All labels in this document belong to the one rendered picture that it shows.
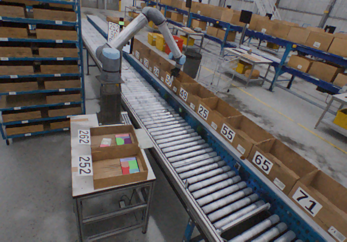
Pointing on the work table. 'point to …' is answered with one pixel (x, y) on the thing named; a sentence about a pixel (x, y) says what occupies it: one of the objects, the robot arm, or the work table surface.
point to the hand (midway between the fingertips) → (171, 81)
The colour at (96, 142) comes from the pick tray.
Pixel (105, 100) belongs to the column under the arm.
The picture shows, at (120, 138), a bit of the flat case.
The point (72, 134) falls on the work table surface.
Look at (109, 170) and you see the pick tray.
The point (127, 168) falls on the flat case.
